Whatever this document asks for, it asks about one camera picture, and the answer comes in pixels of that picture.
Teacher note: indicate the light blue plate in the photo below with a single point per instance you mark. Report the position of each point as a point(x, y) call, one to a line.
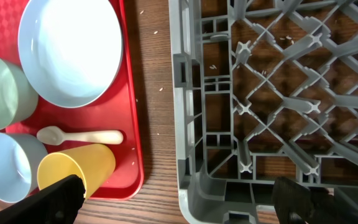
point(70, 50)

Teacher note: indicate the green bowl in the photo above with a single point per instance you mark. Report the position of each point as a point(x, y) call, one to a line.
point(18, 100)

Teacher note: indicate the yellow plastic cup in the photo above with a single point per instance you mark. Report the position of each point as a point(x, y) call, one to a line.
point(93, 163)

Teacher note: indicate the white plastic spoon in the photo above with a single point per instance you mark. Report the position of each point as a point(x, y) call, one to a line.
point(52, 135)

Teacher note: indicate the light blue bowl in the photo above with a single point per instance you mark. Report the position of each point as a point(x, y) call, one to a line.
point(20, 156)

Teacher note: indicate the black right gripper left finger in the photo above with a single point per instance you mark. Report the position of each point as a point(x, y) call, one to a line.
point(57, 203)

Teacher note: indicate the red plastic tray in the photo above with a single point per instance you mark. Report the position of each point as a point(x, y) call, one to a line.
point(115, 109)

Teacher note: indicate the grey dishwasher rack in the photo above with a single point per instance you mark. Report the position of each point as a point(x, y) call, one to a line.
point(262, 89)

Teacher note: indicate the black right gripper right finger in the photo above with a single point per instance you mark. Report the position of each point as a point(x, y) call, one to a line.
point(295, 203)

